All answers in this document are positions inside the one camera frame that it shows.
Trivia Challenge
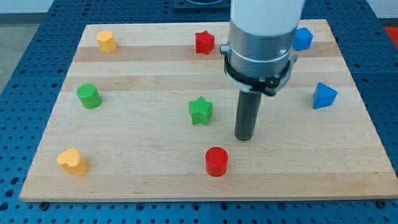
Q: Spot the yellow hexagon block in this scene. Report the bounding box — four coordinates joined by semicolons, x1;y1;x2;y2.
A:
97;30;117;53

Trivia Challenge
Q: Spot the wooden board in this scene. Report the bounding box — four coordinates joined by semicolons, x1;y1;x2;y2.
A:
20;19;397;202

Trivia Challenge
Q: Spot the red cylinder block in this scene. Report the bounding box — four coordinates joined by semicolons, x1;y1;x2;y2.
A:
205;147;229;177

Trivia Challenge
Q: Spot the green star block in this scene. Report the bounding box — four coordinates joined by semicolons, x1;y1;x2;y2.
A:
188;96;213;126

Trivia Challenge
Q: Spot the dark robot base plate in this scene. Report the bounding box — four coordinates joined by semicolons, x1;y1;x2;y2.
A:
171;0;231;12

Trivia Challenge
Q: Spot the blue triangle block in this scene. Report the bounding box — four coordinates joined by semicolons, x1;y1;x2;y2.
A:
313;82;338;110

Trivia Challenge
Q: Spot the green cylinder block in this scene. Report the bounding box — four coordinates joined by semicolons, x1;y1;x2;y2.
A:
76;83;102;109

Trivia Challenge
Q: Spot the yellow heart block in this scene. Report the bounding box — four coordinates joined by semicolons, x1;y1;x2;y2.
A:
56;148;88;176

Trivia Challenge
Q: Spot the blue cube block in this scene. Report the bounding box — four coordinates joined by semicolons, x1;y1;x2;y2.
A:
293;27;313;51

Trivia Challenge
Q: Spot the red star block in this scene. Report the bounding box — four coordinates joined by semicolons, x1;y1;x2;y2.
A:
195;30;215;55

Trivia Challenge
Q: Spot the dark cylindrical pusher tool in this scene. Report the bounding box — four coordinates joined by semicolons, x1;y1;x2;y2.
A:
234;91;262;141

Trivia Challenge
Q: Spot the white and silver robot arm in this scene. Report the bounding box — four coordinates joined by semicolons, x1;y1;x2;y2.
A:
220;0;305;96

